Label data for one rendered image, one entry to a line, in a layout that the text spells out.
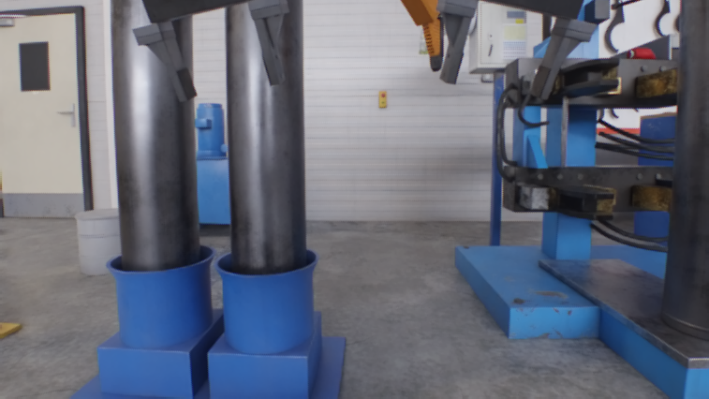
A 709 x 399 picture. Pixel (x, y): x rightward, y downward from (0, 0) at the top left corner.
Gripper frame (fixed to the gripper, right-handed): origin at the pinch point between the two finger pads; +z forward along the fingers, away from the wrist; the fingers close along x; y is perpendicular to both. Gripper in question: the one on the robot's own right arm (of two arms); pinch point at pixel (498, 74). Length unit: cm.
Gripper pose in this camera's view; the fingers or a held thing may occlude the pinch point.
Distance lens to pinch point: 51.6
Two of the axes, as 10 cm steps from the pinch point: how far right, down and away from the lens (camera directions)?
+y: 0.9, 4.7, -8.8
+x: 9.8, 1.0, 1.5
